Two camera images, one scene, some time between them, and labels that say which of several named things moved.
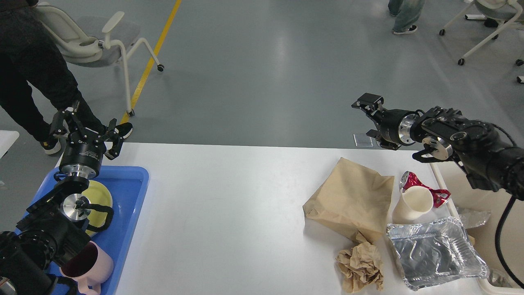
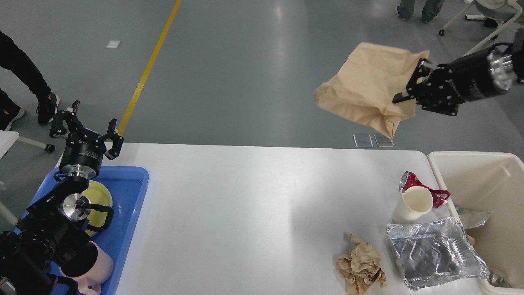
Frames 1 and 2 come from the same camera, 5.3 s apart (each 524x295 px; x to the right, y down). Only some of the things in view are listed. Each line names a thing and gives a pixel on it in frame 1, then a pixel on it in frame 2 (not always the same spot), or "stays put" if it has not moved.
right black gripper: x=394 y=125 to x=477 y=75
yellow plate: x=98 y=193 stays put
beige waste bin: x=459 y=194 stays put
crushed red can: x=409 y=179 stays put
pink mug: x=89 y=267 stays put
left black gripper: x=82 y=155 stays put
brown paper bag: x=353 y=197 to x=365 y=82
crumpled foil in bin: x=471 y=217 stays put
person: x=407 y=12 to x=431 y=10
